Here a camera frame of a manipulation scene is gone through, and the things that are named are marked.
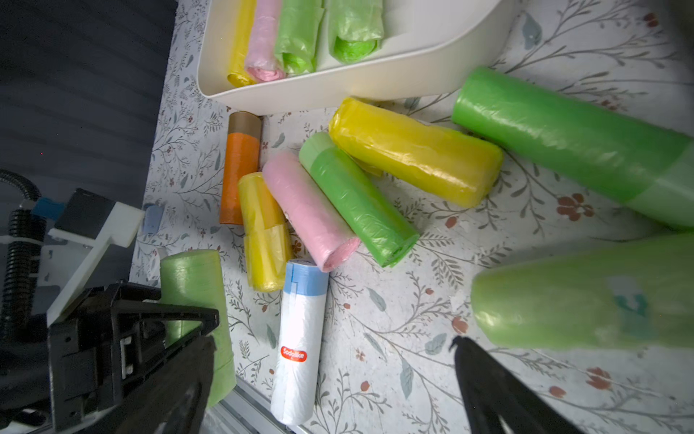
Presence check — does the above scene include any yellow roll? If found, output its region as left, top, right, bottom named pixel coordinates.
left=238, top=172, right=293, bottom=293
left=227, top=0, right=257, bottom=89
left=329, top=98, right=504, bottom=208

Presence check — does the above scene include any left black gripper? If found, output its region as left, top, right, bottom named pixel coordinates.
left=0, top=281, right=220, bottom=434

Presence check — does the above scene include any pink roll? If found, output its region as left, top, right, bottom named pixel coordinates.
left=245, top=0, right=286, bottom=82
left=262, top=151, right=361, bottom=272

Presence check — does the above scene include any light green roll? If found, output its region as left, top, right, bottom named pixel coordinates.
left=471, top=233, right=693, bottom=350
left=274, top=0, right=325, bottom=75
left=328, top=0, right=385, bottom=64

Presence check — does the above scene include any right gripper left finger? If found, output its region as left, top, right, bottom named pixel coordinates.
left=81, top=336, right=216, bottom=433

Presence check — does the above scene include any dark green roll upper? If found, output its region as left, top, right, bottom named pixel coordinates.
left=452, top=68, right=693, bottom=229

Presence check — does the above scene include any dark green roll centre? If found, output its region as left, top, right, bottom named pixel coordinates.
left=299, top=132, right=419, bottom=268

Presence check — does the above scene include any floral table mat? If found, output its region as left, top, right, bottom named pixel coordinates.
left=130, top=1, right=693, bottom=433

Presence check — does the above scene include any white blue labelled roll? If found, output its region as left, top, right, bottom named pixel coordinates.
left=270, top=260, right=329, bottom=426

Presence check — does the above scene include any white plastic storage box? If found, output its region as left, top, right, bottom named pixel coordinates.
left=197, top=1, right=518, bottom=115

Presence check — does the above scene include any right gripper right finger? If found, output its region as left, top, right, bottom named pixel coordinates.
left=450, top=336, right=580, bottom=433

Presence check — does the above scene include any orange trash bag roll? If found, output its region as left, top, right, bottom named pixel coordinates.
left=220, top=111, right=262, bottom=225

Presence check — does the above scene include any dark green roll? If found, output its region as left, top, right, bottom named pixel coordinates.
left=452, top=68, right=693, bottom=229
left=299, top=132, right=419, bottom=268

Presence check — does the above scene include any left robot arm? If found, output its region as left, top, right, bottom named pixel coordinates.
left=1, top=170, right=220, bottom=433

